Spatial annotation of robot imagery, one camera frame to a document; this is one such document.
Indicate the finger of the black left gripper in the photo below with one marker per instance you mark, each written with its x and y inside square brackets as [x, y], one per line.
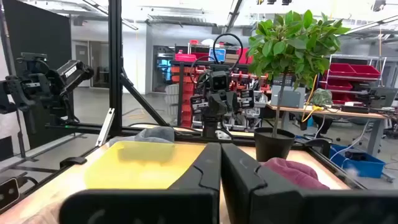
[232, 101]
[219, 105]

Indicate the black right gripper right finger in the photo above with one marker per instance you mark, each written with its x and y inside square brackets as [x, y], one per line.
[248, 202]

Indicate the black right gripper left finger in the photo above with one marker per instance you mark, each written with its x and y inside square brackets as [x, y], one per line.
[186, 205]

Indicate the grey-blue baseball cap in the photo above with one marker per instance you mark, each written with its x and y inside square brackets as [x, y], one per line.
[155, 133]

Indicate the maroon baseball cap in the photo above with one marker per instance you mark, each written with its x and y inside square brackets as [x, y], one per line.
[295, 174]

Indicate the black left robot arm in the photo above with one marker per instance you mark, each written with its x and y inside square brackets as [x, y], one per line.
[210, 129]

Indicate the blue and white sign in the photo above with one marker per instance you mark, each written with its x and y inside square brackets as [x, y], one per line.
[217, 54]

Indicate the grey equipment case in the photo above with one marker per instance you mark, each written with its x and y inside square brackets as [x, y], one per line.
[289, 97]

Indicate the yellow translucent plastic bin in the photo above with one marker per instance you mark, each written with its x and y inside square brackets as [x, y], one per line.
[133, 168]

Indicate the green plant in black pot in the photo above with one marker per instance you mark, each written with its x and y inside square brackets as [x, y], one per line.
[292, 43]

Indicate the green camouflage bag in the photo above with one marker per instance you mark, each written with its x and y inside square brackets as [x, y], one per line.
[321, 96]

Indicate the black table edge clamp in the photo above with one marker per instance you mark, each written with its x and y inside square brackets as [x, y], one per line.
[73, 161]
[317, 144]

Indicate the silver flat metal bar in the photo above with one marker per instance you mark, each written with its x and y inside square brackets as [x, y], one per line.
[105, 127]

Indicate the wooden top desk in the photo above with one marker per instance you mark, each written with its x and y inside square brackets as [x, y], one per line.
[342, 113]

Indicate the blue plastic floor bin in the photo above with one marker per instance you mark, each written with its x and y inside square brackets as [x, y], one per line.
[367, 168]

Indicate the black desk equipment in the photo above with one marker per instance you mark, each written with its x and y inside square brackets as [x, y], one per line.
[384, 95]

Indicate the black partition panel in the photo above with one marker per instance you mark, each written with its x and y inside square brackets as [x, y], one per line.
[37, 31]

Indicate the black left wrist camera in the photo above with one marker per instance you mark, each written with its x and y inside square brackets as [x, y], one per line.
[219, 81]

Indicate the small black camera box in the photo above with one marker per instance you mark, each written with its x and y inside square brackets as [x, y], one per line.
[7, 193]

